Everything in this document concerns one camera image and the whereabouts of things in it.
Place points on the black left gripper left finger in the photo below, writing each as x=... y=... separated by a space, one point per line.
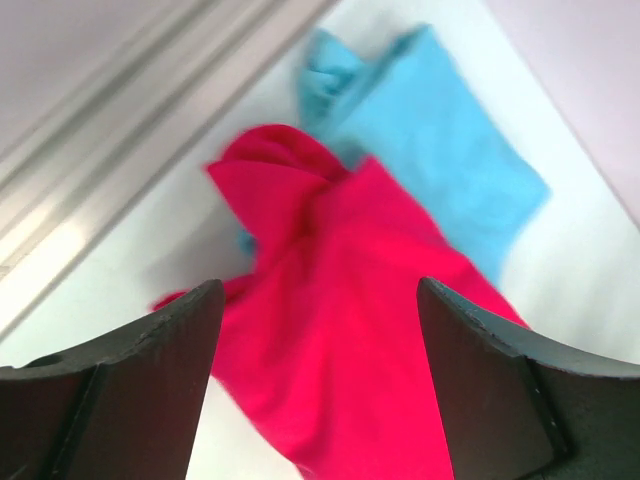
x=125 y=405

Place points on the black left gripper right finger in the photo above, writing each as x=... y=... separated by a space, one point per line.
x=518 y=405

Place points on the red t-shirt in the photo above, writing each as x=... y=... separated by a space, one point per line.
x=321 y=345

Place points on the folded light blue t-shirt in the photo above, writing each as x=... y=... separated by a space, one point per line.
x=411 y=109

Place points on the aluminium frame rail left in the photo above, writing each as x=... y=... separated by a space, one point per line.
x=71 y=177

